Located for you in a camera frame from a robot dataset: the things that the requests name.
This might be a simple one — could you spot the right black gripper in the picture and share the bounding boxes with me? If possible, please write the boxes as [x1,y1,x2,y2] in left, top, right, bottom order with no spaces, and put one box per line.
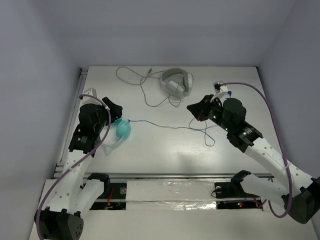
[186,94,232,133]

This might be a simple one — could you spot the teal cat-ear headphones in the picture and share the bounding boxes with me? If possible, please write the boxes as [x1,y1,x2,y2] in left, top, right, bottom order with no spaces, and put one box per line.
[102,118,132,156]

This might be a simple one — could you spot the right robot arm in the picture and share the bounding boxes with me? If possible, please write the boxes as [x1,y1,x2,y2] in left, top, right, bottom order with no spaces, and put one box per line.
[186,95,320,224]

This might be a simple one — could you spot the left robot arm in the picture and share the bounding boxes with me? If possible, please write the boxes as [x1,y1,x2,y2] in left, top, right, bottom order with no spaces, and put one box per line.
[34,94,123,240]

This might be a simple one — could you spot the white grey headphones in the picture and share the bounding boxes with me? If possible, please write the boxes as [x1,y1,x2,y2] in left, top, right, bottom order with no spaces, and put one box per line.
[160,68,194,98]

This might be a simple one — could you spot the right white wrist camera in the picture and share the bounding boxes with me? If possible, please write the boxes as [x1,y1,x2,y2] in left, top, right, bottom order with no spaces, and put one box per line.
[210,81,232,102]

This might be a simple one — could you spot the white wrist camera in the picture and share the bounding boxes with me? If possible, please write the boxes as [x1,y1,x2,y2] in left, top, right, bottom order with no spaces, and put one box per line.
[80,87,100,105]
[210,81,232,102]

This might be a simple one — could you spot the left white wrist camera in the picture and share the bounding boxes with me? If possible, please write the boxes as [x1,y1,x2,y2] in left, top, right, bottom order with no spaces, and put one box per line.
[80,87,100,105]

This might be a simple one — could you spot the grey headphone cable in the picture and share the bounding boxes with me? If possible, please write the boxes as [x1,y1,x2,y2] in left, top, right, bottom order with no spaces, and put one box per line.
[115,66,186,108]

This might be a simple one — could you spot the aluminium rail front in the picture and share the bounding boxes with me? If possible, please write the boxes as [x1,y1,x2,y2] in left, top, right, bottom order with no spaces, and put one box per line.
[82,173,276,180]

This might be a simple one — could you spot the aluminium rail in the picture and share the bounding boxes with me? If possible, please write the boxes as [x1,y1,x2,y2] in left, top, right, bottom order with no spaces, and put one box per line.
[52,66,89,179]
[82,173,276,180]

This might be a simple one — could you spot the aluminium rail left side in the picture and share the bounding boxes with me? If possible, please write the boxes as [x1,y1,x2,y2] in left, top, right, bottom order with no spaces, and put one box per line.
[52,66,89,179]

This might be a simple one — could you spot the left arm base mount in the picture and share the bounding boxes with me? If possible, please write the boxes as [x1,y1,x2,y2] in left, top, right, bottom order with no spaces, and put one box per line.
[87,173,127,210]

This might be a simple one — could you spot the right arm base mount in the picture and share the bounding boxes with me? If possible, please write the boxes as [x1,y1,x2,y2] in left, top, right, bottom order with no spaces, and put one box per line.
[211,170,265,209]

